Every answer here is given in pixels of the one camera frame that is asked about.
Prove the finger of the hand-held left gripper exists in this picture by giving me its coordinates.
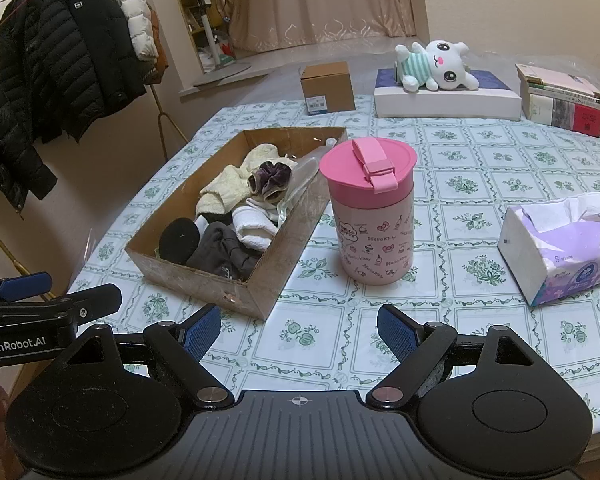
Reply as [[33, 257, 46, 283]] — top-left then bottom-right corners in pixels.
[[0, 272, 53, 304], [0, 283, 123, 331]]

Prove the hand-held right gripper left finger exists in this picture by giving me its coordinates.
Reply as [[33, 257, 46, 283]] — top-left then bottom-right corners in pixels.
[[50, 304, 236, 411]]

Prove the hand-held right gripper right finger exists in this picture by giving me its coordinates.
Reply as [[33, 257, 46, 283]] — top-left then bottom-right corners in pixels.
[[366, 304, 548, 411]]

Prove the cardboard tray box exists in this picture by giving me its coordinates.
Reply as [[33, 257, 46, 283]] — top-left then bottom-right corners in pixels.
[[125, 126, 348, 321]]

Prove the dark grey cloth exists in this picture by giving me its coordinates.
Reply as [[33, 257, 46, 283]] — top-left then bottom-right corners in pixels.
[[185, 222, 264, 281]]

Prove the black round cloth pad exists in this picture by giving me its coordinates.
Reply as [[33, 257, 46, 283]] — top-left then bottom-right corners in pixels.
[[158, 217, 200, 264]]

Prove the white cloth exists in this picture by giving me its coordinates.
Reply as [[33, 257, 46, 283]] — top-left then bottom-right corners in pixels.
[[230, 197, 281, 254]]

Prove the pale yellow cloth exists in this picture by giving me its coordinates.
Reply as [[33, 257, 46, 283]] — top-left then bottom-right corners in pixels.
[[195, 143, 298, 221]]

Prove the dark purple scrunchie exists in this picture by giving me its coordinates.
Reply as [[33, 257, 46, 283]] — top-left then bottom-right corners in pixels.
[[247, 161, 294, 206]]

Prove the pink lidded cup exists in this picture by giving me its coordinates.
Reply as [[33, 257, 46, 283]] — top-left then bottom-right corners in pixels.
[[319, 136, 418, 287]]

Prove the green floral tablecloth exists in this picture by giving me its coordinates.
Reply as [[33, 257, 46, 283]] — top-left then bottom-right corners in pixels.
[[67, 95, 600, 431]]

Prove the clear plastic bag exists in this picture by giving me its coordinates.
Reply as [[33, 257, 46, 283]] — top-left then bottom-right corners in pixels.
[[275, 137, 339, 223]]

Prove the purple tissue pack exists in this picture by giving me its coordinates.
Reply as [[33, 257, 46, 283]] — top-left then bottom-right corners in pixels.
[[498, 192, 600, 307]]

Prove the black quilted down jacket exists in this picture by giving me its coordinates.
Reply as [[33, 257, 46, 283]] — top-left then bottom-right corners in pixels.
[[0, 0, 106, 145]]

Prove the white flat box blue lid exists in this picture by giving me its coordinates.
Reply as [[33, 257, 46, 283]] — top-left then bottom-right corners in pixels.
[[373, 67, 522, 121]]

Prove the small brown cardboard box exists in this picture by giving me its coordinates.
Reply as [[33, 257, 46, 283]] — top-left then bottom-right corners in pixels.
[[300, 61, 357, 116]]

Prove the black jacket white logo patch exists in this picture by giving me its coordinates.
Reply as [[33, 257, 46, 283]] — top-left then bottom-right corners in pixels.
[[57, 0, 149, 112]]

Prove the brown jacket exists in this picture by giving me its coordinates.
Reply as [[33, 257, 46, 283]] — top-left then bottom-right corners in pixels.
[[140, 5, 170, 86]]

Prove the white plush toy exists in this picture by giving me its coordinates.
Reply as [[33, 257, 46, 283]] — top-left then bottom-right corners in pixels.
[[395, 40, 481, 93]]

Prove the white down jacket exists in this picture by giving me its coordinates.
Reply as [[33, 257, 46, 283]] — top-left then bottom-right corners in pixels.
[[92, 0, 160, 62]]

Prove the standing fan yellow cover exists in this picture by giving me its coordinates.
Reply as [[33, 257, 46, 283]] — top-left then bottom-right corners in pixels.
[[192, 0, 262, 87]]

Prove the green spine book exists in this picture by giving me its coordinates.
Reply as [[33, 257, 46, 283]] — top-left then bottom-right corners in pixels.
[[525, 85, 600, 107]]

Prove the pale pink cover book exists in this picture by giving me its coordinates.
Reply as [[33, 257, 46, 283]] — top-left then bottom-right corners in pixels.
[[515, 63, 600, 99]]

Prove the yellow bookshelf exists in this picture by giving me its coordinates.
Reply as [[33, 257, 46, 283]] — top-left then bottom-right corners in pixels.
[[166, 0, 231, 74]]

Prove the beige patterned curtain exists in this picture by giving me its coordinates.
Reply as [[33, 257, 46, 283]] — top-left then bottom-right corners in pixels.
[[230, 0, 417, 54]]

